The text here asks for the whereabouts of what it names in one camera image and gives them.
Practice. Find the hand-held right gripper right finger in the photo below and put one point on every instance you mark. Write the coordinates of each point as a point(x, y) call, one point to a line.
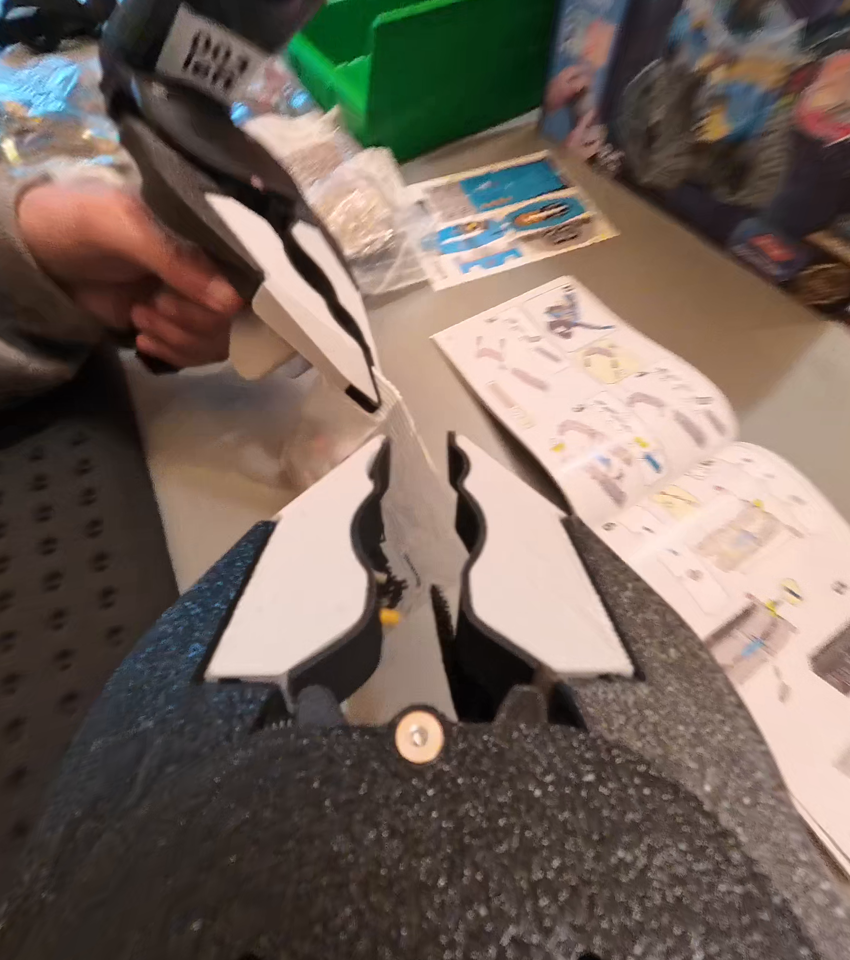
point(537, 592)

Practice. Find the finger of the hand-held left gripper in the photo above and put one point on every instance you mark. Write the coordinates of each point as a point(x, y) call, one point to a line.
point(282, 307)
point(335, 277)

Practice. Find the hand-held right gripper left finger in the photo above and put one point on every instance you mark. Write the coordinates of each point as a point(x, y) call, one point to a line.
point(297, 592)

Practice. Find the large bubble wrap packet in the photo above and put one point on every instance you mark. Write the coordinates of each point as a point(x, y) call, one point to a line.
point(372, 217)

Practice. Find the small clear parts bag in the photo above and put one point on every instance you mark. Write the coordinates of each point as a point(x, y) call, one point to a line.
point(417, 487)

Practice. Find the white instruction booklet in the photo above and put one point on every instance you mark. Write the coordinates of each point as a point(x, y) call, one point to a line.
point(657, 465)

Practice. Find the grey desk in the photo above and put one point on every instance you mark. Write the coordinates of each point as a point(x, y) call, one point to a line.
point(769, 360)

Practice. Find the person's left hand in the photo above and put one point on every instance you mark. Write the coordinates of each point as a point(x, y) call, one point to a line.
point(110, 255)

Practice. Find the blue sticker sheet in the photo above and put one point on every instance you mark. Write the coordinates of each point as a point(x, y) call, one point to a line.
point(515, 217)

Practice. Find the green plastic bin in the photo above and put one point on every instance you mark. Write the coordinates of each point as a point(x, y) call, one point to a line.
point(432, 75)

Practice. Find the black perforated chair seat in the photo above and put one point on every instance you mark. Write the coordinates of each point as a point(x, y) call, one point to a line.
point(42, 600)

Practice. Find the dark blue toy box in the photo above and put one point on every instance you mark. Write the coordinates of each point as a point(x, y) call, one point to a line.
point(732, 112)

